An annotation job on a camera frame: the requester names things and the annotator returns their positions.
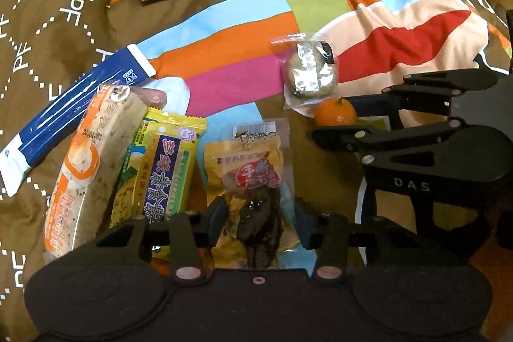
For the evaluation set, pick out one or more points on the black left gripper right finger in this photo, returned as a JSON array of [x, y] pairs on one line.
[[330, 235]]

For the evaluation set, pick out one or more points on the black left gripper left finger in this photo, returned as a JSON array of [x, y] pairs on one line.
[[185, 234]]

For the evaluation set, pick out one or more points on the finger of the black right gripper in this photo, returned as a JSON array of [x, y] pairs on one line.
[[411, 146], [433, 92]]

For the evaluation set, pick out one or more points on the small orange tangerine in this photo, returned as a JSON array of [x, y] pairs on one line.
[[333, 112]]

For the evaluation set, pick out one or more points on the yellow green snack packet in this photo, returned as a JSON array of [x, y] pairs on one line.
[[157, 171]]

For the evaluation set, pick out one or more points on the round cookie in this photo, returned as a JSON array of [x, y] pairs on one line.
[[309, 69]]

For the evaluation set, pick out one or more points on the dark dried meat snack packet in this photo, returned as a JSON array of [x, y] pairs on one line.
[[251, 169]]

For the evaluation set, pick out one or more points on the orange white bread roll packet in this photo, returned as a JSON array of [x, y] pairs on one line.
[[90, 168]]

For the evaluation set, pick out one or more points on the pink sausage packet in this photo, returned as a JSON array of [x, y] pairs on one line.
[[173, 101]]

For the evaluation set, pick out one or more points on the blue white long packet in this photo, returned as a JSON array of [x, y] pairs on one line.
[[126, 67]]

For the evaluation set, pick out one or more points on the colourful striped brown duvet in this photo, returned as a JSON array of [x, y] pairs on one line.
[[221, 48]]

